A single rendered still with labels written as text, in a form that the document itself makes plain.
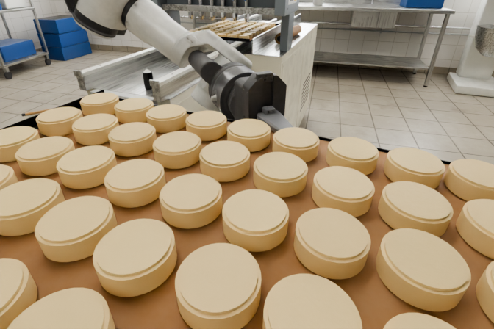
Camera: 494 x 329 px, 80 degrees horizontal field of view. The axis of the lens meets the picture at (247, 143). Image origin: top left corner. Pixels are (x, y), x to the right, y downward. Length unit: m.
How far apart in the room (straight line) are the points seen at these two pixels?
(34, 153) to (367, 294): 0.31
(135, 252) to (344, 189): 0.16
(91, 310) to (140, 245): 0.04
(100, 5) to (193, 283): 0.53
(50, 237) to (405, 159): 0.30
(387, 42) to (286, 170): 4.62
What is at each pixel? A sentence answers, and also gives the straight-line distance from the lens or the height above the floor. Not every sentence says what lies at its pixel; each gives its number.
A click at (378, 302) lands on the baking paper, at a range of 0.22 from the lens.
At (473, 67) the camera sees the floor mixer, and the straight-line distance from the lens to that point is 4.68.
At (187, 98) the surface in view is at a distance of 1.06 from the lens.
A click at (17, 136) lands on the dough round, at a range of 0.40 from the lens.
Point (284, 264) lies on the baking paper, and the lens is 0.22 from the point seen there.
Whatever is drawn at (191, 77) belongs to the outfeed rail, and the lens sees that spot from 1.09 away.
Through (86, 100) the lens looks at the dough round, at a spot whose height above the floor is 1.02.
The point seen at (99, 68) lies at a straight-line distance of 1.17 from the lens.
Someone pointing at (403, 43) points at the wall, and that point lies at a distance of 4.90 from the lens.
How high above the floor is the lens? 1.17
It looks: 29 degrees down
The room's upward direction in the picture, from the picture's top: 1 degrees clockwise
